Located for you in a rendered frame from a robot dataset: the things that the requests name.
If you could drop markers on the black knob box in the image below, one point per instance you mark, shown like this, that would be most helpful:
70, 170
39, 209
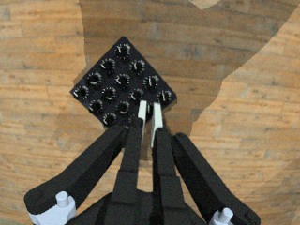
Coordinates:
125, 66

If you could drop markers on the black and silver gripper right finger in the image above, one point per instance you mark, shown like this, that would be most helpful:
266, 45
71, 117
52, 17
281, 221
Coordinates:
217, 205

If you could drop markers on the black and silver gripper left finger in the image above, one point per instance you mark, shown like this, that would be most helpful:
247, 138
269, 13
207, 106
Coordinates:
53, 202

